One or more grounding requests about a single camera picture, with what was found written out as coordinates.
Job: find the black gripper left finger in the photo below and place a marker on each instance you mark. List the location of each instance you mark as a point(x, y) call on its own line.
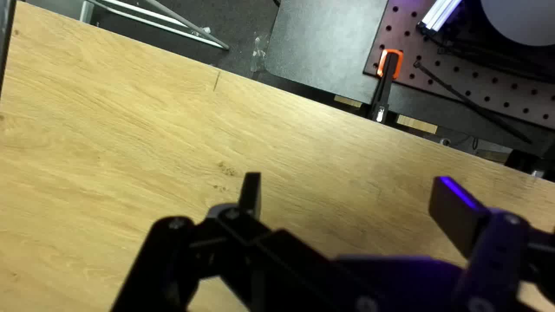
point(250, 193)

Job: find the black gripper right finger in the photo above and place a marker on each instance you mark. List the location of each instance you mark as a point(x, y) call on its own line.
point(456, 217)

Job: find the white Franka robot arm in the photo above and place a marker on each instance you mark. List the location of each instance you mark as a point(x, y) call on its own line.
point(521, 19)

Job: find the dark perforated mounting board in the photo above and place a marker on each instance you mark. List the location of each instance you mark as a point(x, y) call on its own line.
point(479, 80)

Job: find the dark grey flat panel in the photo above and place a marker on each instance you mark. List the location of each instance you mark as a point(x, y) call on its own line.
point(323, 49)

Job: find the white aluminium profile rail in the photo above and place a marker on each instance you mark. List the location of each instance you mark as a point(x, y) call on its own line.
point(441, 13)

